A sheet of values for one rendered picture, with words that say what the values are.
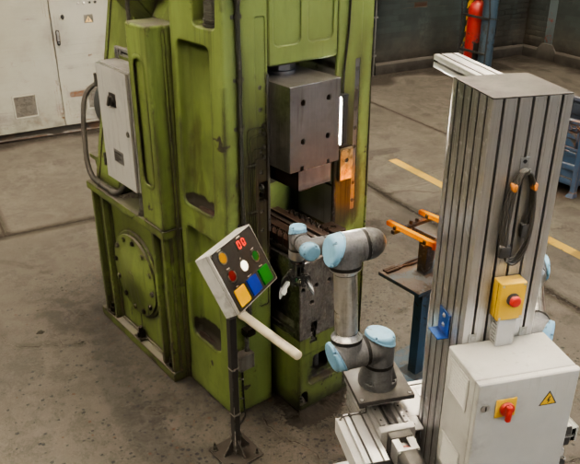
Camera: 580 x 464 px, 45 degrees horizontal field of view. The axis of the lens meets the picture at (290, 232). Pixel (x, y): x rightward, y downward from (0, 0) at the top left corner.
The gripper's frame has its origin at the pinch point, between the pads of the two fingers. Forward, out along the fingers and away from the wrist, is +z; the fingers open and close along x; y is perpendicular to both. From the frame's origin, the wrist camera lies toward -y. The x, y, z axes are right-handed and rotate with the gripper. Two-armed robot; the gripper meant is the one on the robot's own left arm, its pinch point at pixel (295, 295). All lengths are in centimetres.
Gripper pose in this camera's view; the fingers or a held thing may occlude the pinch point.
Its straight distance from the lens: 308.1
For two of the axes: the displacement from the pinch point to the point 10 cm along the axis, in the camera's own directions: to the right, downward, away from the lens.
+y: 2.4, 4.3, -8.7
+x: 9.7, -1.0, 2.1
